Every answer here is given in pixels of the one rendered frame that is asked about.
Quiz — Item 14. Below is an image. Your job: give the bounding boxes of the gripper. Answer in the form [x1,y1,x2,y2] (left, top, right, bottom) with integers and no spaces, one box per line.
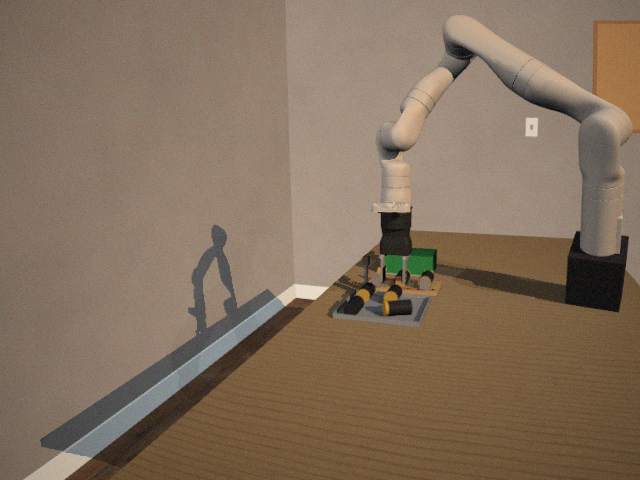
[371,187,413,283]

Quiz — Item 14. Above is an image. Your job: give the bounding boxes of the black cylinder with yellow end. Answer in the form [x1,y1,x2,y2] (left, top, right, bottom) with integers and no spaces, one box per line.
[383,299,412,316]
[395,269,411,285]
[343,295,365,315]
[384,284,402,301]
[418,270,434,287]
[356,282,375,302]

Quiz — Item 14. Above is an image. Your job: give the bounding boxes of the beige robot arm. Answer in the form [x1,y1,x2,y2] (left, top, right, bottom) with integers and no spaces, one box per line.
[376,15,633,256]

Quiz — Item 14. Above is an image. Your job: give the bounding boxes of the green open-top box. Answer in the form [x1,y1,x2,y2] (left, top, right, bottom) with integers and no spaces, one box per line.
[385,248,437,276]

